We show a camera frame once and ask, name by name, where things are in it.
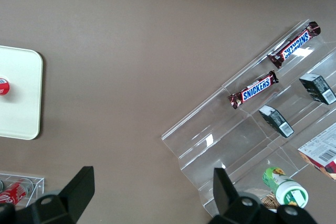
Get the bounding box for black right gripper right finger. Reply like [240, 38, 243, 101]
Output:
[213, 167, 239, 219]

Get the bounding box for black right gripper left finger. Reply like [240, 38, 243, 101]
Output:
[58, 166, 96, 224]

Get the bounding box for beige plastic tray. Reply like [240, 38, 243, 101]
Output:
[0, 45, 44, 141]

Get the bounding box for clear acrylic bottle rack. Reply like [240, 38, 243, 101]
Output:
[0, 172, 45, 209]

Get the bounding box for clear acrylic stepped stand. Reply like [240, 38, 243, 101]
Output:
[161, 18, 336, 218]

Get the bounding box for green white bottle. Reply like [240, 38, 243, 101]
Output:
[262, 166, 309, 209]

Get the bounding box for red cola bottle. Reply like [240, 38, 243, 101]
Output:
[0, 179, 33, 207]

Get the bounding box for small black box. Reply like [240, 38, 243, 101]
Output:
[298, 73, 336, 106]
[258, 104, 295, 138]

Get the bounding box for red white barcode box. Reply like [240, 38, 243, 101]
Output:
[297, 122, 336, 182]

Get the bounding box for Snickers chocolate bar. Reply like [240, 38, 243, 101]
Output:
[267, 21, 322, 70]
[227, 70, 279, 110]

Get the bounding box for red white yogurt cup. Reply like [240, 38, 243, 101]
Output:
[0, 75, 12, 97]

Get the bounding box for brown table cover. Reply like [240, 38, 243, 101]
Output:
[0, 0, 336, 224]

